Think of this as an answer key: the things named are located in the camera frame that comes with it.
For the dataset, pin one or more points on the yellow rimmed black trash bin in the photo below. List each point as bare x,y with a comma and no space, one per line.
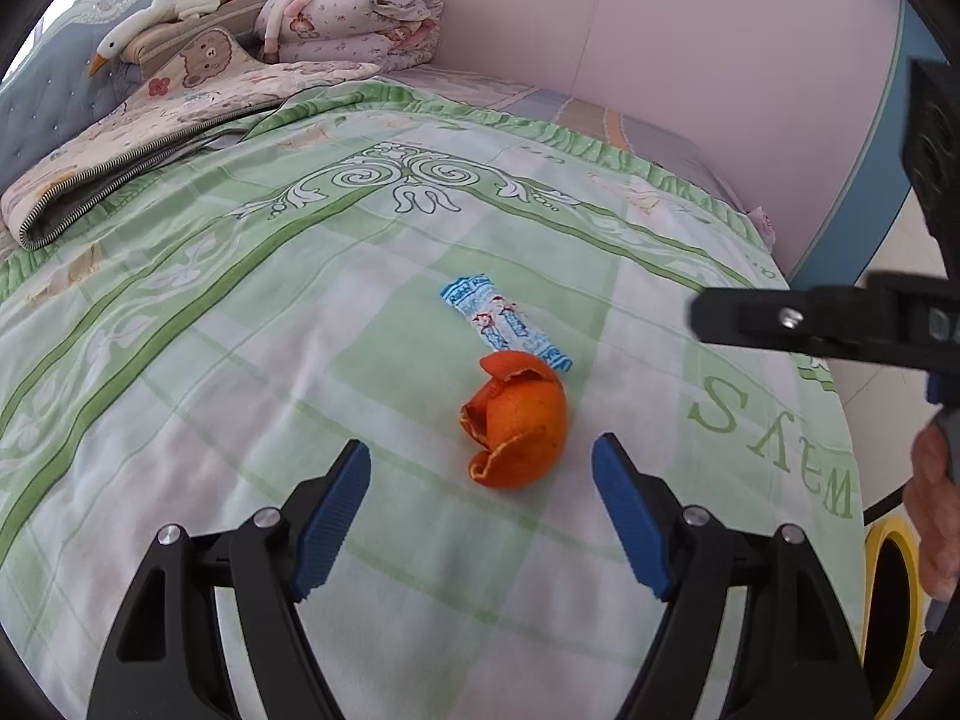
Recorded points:
892,616

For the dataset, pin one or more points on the folded bear print blanket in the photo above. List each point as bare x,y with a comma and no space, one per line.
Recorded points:
210,81

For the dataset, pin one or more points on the folded pink floral comforter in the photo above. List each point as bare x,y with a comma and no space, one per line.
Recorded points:
391,34

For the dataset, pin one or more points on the white wardrobe with blue edge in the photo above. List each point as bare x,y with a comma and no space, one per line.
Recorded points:
876,225

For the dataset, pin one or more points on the orange peel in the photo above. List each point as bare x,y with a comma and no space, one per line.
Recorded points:
518,418

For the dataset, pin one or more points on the striped bed sheet mattress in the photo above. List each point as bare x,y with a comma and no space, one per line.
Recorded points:
651,142

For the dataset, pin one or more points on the cardboard box on floor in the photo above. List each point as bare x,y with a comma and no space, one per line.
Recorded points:
764,226

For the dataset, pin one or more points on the green floral bed quilt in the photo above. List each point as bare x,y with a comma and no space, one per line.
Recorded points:
212,334

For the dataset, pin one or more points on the striped brown pillow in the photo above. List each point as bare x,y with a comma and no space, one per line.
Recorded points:
152,48

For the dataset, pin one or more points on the blue white candy wrapper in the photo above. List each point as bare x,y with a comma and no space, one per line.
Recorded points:
500,322

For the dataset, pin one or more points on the person's right hand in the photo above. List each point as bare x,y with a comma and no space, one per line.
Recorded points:
931,499

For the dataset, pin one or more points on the blue tufted bed headboard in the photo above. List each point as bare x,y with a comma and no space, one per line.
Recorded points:
51,97

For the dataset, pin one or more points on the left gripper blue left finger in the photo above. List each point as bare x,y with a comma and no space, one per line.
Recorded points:
322,511

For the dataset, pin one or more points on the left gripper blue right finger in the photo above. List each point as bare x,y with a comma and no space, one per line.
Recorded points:
641,509

